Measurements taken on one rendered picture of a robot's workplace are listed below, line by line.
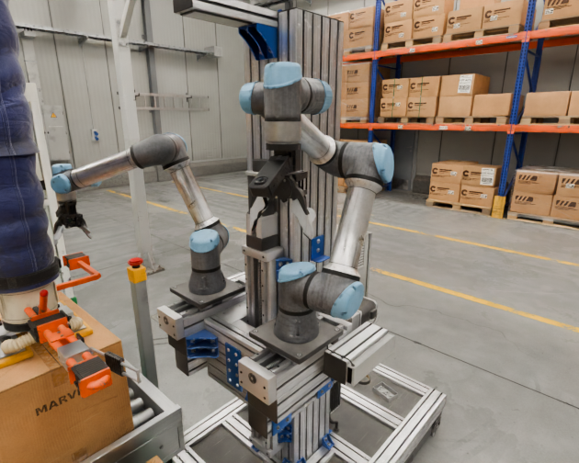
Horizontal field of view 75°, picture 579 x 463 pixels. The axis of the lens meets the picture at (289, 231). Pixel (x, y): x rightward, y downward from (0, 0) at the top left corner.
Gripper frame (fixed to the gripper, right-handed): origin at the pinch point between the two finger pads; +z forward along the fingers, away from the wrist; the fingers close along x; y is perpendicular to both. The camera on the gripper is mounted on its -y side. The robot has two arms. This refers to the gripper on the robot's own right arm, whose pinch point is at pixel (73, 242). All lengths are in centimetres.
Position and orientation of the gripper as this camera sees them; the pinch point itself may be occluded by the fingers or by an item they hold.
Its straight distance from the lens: 197.6
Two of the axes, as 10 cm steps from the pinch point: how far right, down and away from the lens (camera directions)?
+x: 6.8, -2.1, 7.0
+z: 0.0, 9.6, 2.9
